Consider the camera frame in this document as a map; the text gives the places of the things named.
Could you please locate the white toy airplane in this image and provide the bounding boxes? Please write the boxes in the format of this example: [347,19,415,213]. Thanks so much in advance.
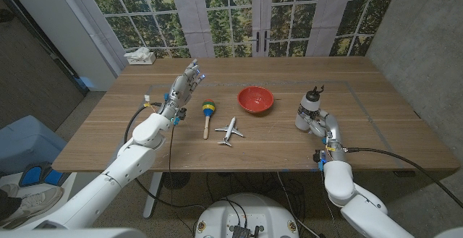
[214,116,245,148]

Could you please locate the red bowl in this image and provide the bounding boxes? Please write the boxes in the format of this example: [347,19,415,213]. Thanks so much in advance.
[237,85,275,114]

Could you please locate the white oil cruet black pump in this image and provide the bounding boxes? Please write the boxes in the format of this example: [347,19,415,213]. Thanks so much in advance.
[294,85,325,132]

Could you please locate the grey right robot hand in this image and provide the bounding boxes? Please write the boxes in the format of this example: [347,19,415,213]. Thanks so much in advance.
[296,108,347,162]

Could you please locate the printed window backdrop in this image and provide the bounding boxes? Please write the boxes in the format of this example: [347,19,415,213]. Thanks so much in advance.
[57,0,402,59]

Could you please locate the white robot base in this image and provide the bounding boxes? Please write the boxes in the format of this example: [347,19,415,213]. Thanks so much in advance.
[194,193,300,238]

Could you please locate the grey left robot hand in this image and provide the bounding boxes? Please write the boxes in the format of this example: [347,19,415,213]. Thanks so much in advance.
[158,59,206,125]

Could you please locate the blue-grey upholstered seat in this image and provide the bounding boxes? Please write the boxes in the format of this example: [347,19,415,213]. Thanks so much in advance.
[0,114,68,176]

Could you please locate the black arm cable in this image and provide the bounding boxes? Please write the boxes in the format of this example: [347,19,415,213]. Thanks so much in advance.
[124,102,207,210]
[342,147,463,209]

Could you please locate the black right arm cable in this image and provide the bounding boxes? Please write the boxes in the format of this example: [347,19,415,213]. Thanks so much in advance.
[342,147,463,209]

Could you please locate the blue and black foot pedal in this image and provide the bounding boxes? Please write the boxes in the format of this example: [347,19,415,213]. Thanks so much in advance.
[18,161,72,188]

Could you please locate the white sneaker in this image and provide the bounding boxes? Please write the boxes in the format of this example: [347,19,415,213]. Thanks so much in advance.
[5,186,65,223]

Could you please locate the colourful wooden maraca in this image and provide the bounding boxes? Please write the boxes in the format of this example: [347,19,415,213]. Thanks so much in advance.
[201,99,216,140]

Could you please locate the white tissue box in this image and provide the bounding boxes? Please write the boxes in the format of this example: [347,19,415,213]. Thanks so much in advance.
[124,47,157,66]

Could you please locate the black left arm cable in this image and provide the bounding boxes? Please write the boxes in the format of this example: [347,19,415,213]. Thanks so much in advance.
[124,102,207,210]

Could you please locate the white table leg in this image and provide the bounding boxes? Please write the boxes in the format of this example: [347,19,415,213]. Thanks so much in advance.
[143,171,163,220]

